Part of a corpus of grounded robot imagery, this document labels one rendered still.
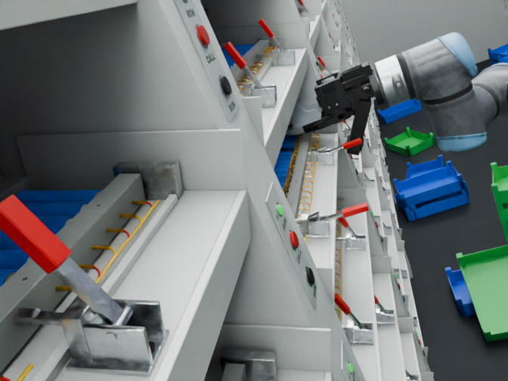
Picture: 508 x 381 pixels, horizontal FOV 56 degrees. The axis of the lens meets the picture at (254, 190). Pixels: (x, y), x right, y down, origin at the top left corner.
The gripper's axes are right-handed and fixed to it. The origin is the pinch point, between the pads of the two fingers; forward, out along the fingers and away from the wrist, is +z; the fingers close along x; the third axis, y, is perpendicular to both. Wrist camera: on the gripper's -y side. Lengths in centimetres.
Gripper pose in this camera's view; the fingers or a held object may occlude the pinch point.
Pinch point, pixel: (289, 131)
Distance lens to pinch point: 100.5
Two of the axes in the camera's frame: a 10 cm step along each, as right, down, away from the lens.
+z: -9.0, 3.1, 3.1
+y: -4.1, -8.5, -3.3
